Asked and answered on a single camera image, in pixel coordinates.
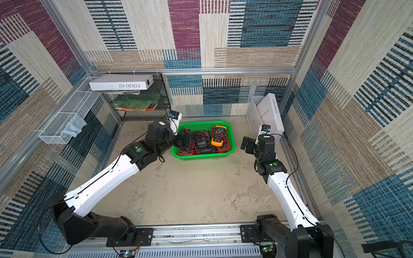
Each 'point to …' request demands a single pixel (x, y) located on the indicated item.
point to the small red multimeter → (226, 145)
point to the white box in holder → (269, 114)
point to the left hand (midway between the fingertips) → (184, 128)
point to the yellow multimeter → (219, 135)
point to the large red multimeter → (185, 151)
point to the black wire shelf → (157, 115)
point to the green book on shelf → (136, 102)
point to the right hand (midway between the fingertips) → (252, 137)
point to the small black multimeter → (203, 139)
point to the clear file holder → (254, 120)
